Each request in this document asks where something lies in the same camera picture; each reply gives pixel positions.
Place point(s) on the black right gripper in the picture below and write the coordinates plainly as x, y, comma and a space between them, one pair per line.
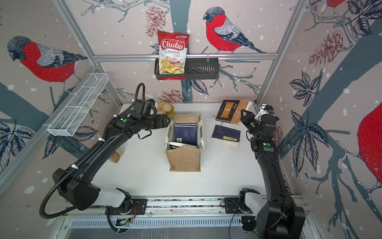
245, 119

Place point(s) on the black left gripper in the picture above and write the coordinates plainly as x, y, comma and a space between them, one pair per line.
160, 124

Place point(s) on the brown and black cover book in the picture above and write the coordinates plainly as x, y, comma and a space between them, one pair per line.
230, 110

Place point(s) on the navy blue hardcover book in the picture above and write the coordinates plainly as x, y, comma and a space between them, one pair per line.
226, 135

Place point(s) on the white-paged book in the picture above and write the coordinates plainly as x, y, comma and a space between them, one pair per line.
174, 145

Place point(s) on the burlap canvas Christmas bag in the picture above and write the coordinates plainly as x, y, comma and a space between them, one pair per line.
185, 159

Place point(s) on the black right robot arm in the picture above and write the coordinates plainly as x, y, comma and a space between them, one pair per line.
277, 217

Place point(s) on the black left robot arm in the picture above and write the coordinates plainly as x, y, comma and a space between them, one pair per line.
75, 182

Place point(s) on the red Chuba cassava chips bag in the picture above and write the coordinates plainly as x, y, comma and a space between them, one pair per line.
173, 48

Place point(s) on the yellow bamboo steamer basket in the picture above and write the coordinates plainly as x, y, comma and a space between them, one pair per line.
169, 114

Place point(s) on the brown spice jar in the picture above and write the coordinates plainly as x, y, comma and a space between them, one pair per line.
116, 156

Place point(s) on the black wire wall basket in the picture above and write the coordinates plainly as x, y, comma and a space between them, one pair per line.
195, 69

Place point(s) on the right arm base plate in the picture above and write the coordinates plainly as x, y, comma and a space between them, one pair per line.
235, 205

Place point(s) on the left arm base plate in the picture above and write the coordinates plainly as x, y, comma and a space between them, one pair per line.
129, 207

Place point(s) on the white mesh wall shelf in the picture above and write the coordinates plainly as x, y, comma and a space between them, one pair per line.
80, 103

